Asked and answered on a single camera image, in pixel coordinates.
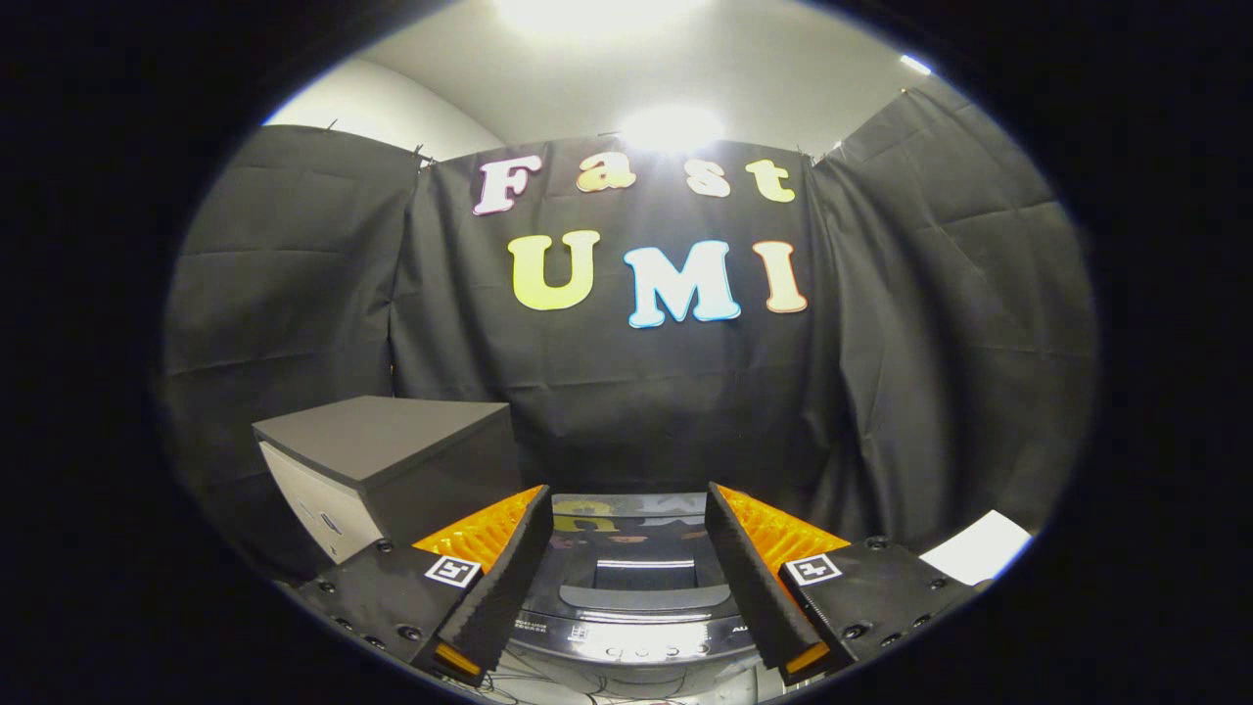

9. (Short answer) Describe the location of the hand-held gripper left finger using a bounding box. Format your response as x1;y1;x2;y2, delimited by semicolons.
294;485;554;686

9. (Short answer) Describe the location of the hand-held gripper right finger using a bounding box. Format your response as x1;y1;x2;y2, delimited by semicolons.
705;482;990;686

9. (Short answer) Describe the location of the grey washing machine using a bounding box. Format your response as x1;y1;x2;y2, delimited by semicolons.
504;493;774;686

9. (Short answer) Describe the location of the grey cabinet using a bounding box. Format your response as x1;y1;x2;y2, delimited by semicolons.
252;395;525;566

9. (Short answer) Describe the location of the ceiling light behind backdrop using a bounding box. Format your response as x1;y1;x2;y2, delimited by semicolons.
619;106;725;153

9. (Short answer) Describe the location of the large ceiling light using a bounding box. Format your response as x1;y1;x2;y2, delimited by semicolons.
494;0;716;40

